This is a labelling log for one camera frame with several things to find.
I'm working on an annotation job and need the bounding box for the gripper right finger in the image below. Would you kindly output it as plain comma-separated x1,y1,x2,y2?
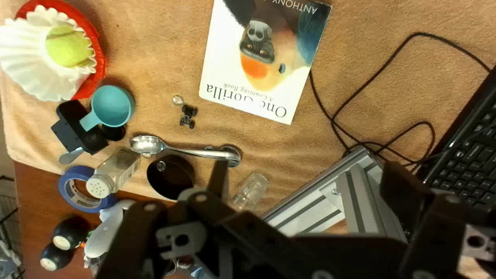
380,161,496,279

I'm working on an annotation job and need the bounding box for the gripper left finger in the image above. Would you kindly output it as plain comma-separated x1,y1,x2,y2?
95,159,295,279

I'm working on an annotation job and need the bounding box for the black ball with white spot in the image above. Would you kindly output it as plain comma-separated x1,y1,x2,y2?
52,215,91,251
40,242,74,271

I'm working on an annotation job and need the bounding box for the blue masking tape roll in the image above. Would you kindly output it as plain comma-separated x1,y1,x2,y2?
58,165,117,214

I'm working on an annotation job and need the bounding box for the blue ladle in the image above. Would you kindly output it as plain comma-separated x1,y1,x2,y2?
79,85,136,133

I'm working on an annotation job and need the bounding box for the green tennis ball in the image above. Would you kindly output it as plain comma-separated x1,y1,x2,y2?
45,25,95,69

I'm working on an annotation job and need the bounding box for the clear shaker with white lid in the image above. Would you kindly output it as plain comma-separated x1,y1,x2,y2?
85,148,141,200

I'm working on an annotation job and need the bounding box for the black round dish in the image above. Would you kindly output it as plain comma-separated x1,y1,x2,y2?
146,155,196,201

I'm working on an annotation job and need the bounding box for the black keyboard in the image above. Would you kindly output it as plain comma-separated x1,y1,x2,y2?
422,64,496,213

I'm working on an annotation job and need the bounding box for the silver metal spoon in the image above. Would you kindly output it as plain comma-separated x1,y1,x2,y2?
129,135,242,168

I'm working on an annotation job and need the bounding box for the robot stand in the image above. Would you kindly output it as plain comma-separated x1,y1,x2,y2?
261,146,408,244

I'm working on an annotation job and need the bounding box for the black plastic block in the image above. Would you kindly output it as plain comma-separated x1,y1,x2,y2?
51,100,127,156

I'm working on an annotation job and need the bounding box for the small black toy car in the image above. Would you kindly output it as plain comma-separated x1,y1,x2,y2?
179,104,198,129

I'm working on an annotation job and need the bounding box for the beige towel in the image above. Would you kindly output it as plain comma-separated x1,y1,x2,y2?
0,0,496,279

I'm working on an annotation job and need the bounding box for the picture book with ape cover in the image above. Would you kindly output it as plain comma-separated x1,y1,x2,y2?
198,0,333,126

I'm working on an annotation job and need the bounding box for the white paper coffee filter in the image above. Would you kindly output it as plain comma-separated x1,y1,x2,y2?
0,5,97,102

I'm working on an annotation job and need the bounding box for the red plastic bowl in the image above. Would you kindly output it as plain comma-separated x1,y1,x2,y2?
15,0,107,101

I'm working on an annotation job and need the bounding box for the grey metal utensil handle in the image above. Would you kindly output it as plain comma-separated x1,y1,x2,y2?
59,147,84,165

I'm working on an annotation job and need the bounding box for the black cable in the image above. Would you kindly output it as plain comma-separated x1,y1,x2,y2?
308,32,493,168

